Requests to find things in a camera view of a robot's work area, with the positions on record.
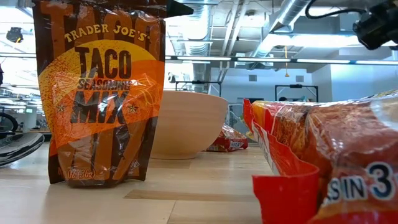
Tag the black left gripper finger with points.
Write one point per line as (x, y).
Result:
(175, 9)

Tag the peach ceramic bowl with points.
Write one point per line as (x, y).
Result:
(186, 124)

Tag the red beef ramen packet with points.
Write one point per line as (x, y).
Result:
(228, 141)

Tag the row of ceiling light strips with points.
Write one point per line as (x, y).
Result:
(202, 58)

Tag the yellow hanging pendant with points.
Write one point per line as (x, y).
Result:
(286, 74)

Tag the orange taco seasoning mix packet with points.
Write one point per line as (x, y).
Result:
(99, 93)

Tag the red ramen packet 3 print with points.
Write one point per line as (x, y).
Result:
(342, 140)

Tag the person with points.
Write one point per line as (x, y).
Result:
(283, 99)

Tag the black hanging device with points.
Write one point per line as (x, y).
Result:
(15, 35)

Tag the metal spoon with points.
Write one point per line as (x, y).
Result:
(18, 147)

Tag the silver ventilation duct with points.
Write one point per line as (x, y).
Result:
(196, 34)

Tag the black station frame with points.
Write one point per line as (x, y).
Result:
(199, 82)
(296, 86)

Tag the wall vent grille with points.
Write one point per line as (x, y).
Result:
(252, 78)
(299, 78)

